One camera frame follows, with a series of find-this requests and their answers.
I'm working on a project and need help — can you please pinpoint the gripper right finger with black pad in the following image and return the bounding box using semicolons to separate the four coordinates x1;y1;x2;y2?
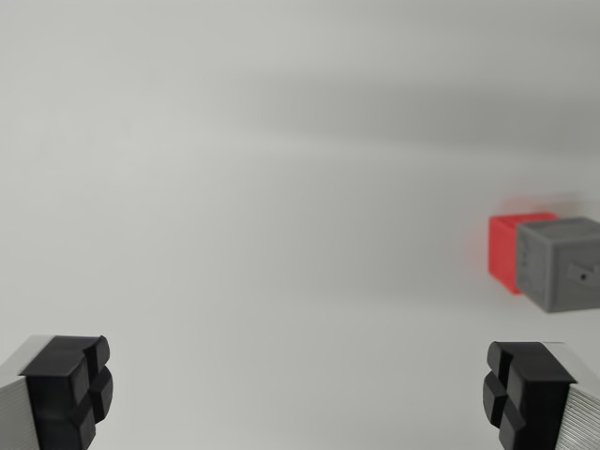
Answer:
482;340;600;450

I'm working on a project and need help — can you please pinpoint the grey embossed cube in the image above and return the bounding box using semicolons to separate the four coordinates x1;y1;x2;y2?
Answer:
515;216;600;314

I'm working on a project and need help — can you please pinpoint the red cube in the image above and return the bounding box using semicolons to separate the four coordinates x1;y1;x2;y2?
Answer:
487;212;559;295

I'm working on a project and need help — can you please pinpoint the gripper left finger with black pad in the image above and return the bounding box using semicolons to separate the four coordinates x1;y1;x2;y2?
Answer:
0;334;114;450

